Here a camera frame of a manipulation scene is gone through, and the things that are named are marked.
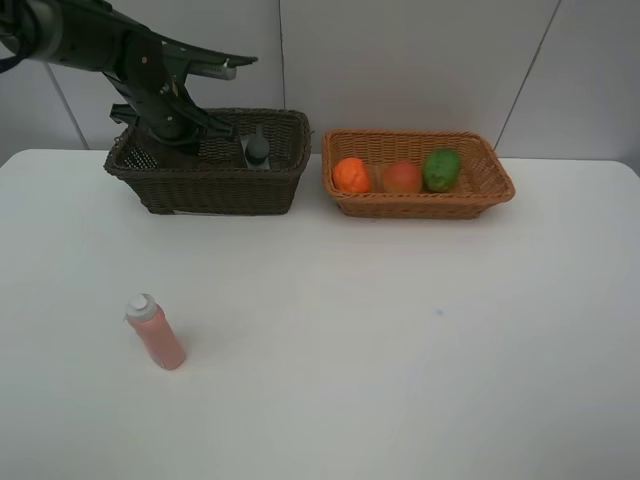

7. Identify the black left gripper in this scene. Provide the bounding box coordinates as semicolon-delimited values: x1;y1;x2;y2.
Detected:
105;42;258;150

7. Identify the translucent pink cup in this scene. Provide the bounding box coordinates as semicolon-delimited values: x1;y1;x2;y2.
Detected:
145;136;205;170

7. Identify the dark packaged bottle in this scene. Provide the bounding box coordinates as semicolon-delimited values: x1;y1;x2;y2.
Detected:
241;125;271;171

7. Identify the orange mandarin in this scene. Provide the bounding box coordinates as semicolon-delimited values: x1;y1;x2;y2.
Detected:
332;157;372;194

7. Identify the pink bottle white cap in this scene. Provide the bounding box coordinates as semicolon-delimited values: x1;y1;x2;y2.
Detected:
125;293;186;371

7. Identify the round brown bread bun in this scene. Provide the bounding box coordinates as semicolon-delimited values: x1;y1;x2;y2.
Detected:
382;161;423;194

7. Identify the green lime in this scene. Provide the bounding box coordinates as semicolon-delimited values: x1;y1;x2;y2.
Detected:
423;148;461;193

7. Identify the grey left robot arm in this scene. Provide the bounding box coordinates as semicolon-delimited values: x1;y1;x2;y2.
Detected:
1;1;256;152

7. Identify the dark brown wicker basket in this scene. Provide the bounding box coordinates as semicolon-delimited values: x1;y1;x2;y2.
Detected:
104;108;311;215

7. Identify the orange wicker basket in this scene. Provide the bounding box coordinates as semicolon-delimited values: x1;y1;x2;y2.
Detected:
322;129;515;220

